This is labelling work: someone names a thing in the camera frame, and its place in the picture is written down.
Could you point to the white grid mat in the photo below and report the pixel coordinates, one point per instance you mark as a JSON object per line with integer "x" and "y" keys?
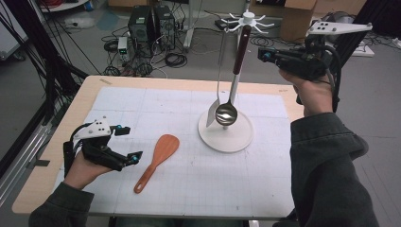
{"x": 132, "y": 110}

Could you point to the person's left hand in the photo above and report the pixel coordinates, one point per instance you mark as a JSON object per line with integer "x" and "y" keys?
{"x": 80, "y": 171}

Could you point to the aluminium rail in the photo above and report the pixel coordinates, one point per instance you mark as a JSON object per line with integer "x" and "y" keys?
{"x": 22, "y": 154}

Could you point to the black metal frame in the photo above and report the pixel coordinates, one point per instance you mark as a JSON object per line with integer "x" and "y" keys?
{"x": 365, "y": 12}
{"x": 47, "y": 63}

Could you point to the grey bag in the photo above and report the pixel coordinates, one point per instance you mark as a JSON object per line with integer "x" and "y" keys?
{"x": 339, "y": 17}

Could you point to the steel turner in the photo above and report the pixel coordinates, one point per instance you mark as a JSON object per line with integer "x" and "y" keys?
{"x": 212, "y": 112}

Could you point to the white utensil rack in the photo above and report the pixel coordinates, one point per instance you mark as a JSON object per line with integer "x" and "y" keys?
{"x": 231, "y": 138}

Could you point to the white flat board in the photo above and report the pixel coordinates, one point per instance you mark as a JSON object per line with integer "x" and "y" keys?
{"x": 364, "y": 52}

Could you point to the black flat device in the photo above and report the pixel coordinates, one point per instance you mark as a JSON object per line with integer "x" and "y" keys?
{"x": 220, "y": 24}

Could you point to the person's right hand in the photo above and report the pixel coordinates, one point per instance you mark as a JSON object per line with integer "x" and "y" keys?
{"x": 315, "y": 94}

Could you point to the black computer tower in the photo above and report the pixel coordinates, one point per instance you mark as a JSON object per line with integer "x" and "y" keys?
{"x": 164, "y": 26}
{"x": 140, "y": 23}

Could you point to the cardboard box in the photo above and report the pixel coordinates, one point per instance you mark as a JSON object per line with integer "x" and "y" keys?
{"x": 296, "y": 15}

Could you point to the wooden spatula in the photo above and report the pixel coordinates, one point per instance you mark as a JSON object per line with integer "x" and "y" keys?
{"x": 164, "y": 149}

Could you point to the grey power supply box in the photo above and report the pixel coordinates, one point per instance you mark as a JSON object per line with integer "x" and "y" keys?
{"x": 122, "y": 47}

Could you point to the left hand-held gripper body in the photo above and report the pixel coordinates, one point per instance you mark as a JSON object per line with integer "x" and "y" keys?
{"x": 101, "y": 151}

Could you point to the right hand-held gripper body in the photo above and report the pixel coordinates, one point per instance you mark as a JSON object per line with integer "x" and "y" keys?
{"x": 299, "y": 63}

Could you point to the white stand pole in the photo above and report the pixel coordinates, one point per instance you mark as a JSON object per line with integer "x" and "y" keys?
{"x": 189, "y": 25}

